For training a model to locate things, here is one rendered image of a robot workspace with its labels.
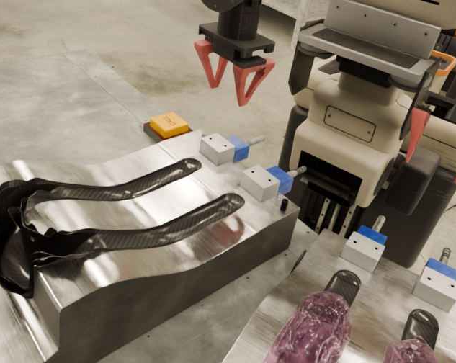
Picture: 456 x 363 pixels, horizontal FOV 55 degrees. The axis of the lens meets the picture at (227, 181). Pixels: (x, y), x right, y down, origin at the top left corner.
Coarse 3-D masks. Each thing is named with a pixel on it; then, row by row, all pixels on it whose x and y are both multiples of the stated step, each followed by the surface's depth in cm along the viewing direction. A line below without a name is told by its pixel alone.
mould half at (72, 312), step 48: (192, 144) 77; (192, 192) 67; (240, 192) 68; (192, 240) 60; (240, 240) 60; (288, 240) 70; (0, 288) 53; (48, 288) 45; (96, 288) 45; (144, 288) 51; (192, 288) 59; (0, 336) 48; (48, 336) 48; (96, 336) 50
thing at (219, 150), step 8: (208, 136) 75; (216, 136) 75; (232, 136) 78; (200, 144) 75; (208, 144) 73; (216, 144) 73; (224, 144) 73; (232, 144) 76; (240, 144) 76; (248, 144) 79; (200, 152) 75; (208, 152) 74; (216, 152) 72; (224, 152) 72; (232, 152) 74; (240, 152) 76; (248, 152) 77; (216, 160) 73; (224, 160) 73; (232, 160) 75; (240, 160) 77
